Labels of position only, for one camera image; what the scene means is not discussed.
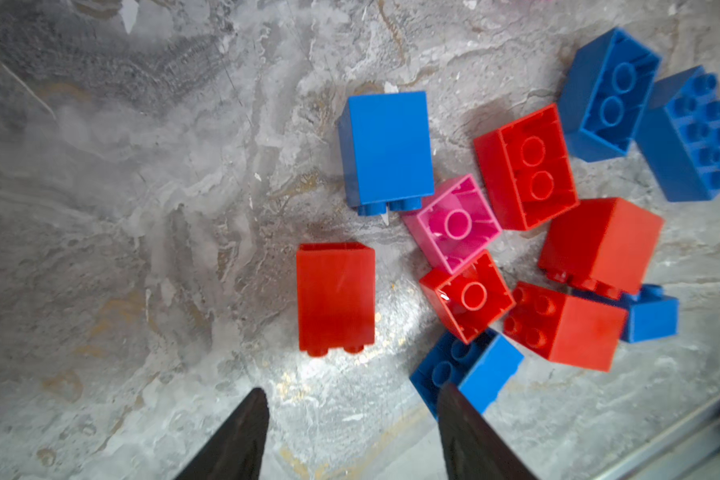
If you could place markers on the pink lego brick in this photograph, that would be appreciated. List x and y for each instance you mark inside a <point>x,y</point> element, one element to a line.
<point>454,225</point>

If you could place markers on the blue small lego brick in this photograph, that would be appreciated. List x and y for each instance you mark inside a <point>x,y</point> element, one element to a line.
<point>651,314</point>

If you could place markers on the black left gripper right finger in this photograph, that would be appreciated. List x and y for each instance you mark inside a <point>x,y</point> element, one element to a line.
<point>471,448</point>

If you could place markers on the red small lego brick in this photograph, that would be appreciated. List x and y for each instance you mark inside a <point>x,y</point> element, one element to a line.
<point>469,300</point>

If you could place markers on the blue long lego brick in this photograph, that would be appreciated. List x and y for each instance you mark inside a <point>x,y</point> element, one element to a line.
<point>679,135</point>

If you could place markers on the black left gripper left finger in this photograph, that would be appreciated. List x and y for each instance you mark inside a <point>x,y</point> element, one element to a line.
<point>235,450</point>

